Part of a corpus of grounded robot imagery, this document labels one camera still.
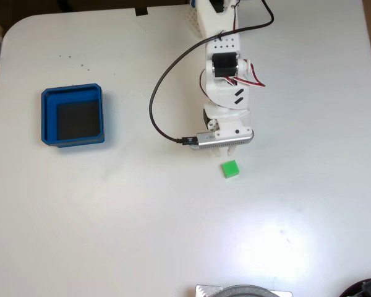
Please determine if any green cube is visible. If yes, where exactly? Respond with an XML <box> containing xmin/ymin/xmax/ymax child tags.
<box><xmin>221</xmin><ymin>159</ymin><xmax>241</xmax><ymax>179</ymax></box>

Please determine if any black object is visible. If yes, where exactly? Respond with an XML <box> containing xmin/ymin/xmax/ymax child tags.
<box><xmin>339</xmin><ymin>273</ymin><xmax>371</xmax><ymax>297</ymax></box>

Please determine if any silver metal plate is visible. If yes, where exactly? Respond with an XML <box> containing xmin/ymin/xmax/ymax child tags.
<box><xmin>195</xmin><ymin>284</ymin><xmax>293</xmax><ymax>297</ymax></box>

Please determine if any blue box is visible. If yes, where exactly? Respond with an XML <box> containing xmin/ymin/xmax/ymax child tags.
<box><xmin>41</xmin><ymin>82</ymin><xmax>106</xmax><ymax>149</ymax></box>

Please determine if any silver camera box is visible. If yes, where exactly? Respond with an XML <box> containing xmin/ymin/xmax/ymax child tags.
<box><xmin>189</xmin><ymin>127</ymin><xmax>255</xmax><ymax>152</ymax></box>

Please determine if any grey round base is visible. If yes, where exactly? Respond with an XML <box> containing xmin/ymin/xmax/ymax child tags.
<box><xmin>215</xmin><ymin>284</ymin><xmax>281</xmax><ymax>297</ymax></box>

